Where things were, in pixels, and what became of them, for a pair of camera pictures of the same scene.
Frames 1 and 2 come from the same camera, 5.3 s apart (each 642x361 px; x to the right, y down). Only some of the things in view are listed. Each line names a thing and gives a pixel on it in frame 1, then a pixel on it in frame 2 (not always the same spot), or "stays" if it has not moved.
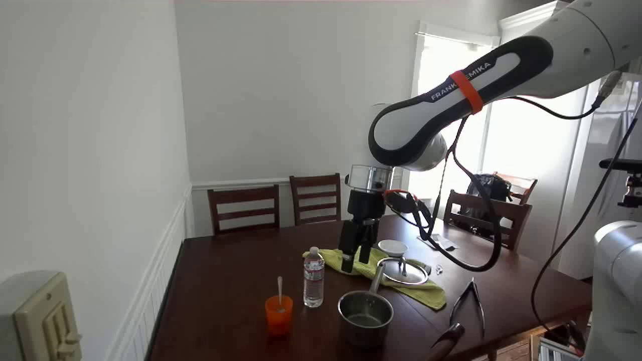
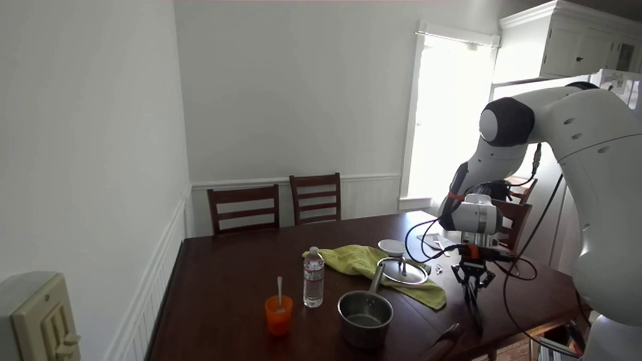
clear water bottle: x=314 y=276 stays
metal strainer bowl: x=414 y=270 stays
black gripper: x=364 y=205 -> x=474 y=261
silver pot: x=365 y=314 stays
